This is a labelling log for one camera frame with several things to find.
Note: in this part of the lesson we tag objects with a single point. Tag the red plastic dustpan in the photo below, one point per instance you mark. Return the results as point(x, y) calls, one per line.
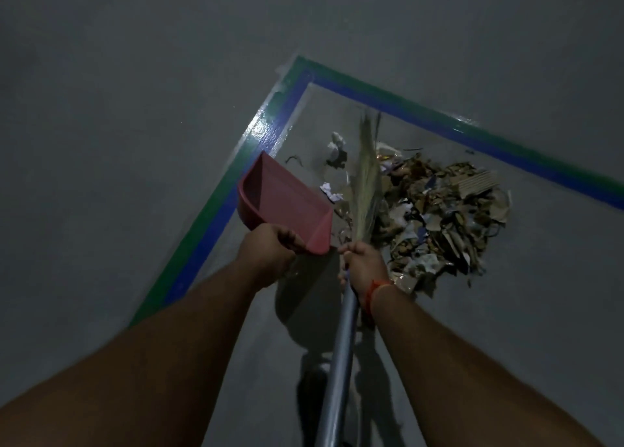
point(285, 203)

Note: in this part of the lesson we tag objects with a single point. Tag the person's right forearm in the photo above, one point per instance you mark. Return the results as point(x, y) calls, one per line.
point(463, 368)

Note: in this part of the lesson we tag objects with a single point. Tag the person's right hand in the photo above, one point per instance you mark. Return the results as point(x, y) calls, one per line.
point(364, 266)

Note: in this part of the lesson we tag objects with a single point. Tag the white and black crumpled litter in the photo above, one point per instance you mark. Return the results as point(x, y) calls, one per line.
point(336, 150)

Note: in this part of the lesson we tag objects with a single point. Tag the small dark curved scrap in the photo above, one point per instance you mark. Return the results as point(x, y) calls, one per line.
point(294, 160)

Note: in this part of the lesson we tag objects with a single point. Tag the person's right fingers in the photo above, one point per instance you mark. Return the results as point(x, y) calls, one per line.
point(347, 261)

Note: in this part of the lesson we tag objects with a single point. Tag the red thread wristband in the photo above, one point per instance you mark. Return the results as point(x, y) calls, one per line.
point(374, 295)

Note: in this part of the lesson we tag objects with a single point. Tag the person's left forearm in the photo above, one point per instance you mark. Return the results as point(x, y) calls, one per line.
point(146, 364)

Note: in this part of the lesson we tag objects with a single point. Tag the person's left hand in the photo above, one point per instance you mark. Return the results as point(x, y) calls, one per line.
point(265, 255)

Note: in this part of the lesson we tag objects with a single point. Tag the pile of paper and cardboard scraps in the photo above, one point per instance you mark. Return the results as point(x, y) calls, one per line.
point(443, 212)

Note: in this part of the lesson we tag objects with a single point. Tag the crumpled white paper scrap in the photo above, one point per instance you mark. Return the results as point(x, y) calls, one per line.
point(330, 191)

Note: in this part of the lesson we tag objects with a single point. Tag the person's left thumb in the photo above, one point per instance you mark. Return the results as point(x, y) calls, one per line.
point(292, 239)

